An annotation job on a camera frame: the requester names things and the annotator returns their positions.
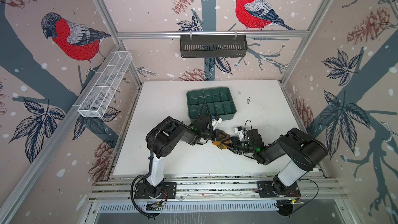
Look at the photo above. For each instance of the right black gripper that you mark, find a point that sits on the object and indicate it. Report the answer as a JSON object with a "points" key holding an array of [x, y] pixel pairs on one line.
{"points": [[235, 140]]}

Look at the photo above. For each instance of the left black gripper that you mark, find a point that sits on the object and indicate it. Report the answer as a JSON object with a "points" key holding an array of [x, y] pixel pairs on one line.
{"points": [[216, 134]]}

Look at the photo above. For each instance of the olive striped sock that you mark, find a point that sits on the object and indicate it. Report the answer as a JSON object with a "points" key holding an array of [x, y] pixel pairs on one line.
{"points": [[221, 139]]}

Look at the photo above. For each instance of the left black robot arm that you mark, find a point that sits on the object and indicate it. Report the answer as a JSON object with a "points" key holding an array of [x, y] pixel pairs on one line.
{"points": [[162, 139]]}

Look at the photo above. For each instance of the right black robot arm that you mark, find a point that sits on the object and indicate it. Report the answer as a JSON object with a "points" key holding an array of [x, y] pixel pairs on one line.
{"points": [[304, 153]]}

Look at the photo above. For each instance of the green compartment tray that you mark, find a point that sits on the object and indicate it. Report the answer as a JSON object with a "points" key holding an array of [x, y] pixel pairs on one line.
{"points": [[212, 101]]}

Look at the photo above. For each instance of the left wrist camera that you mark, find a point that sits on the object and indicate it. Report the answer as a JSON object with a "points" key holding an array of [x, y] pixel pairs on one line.
{"points": [[208, 122]]}

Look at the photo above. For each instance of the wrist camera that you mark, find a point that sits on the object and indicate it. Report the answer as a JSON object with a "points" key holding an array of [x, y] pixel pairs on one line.
{"points": [[208, 122], [249, 137]]}

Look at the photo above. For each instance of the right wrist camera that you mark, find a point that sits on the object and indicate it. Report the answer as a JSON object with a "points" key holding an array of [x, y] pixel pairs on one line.
{"points": [[249, 137]]}

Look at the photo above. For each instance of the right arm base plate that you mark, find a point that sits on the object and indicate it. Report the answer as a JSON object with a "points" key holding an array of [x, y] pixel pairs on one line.
{"points": [[276, 189]]}

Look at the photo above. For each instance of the aluminium mounting rail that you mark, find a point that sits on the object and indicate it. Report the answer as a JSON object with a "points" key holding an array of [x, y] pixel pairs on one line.
{"points": [[220, 188]]}

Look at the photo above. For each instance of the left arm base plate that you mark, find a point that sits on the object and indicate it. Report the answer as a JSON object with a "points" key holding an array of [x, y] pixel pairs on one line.
{"points": [[164, 190]]}

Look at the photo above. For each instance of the black hanging wire basket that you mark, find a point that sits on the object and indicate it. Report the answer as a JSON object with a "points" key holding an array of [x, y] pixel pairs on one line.
{"points": [[213, 46]]}

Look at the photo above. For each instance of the horizontal aluminium frame bar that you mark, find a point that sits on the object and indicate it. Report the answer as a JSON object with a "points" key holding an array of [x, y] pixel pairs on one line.
{"points": [[250, 34]]}

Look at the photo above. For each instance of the white mesh wall shelf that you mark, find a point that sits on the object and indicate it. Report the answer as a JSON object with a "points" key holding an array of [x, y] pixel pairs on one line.
{"points": [[101, 94]]}

